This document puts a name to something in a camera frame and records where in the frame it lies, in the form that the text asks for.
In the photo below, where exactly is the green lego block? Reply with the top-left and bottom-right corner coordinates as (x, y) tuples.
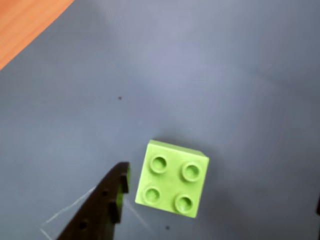
(134, 139), (210, 219)

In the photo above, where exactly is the grey table mat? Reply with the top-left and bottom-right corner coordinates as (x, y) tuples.
(0, 0), (320, 240)

